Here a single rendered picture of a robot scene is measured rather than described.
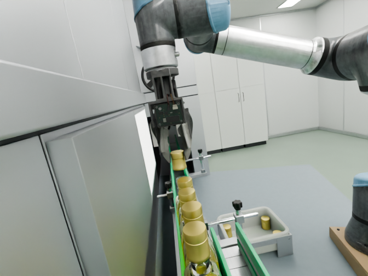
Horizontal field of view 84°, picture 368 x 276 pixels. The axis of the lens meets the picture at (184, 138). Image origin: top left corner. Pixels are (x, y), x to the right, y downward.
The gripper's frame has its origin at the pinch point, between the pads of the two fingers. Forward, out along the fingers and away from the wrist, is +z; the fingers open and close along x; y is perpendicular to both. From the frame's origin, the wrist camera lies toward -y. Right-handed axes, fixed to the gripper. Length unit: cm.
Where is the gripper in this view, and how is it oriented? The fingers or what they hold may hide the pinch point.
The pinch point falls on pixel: (177, 155)
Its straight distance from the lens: 50.6
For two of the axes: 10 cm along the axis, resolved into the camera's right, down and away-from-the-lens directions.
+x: 9.9, -1.6, -0.3
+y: 0.0, 2.0, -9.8
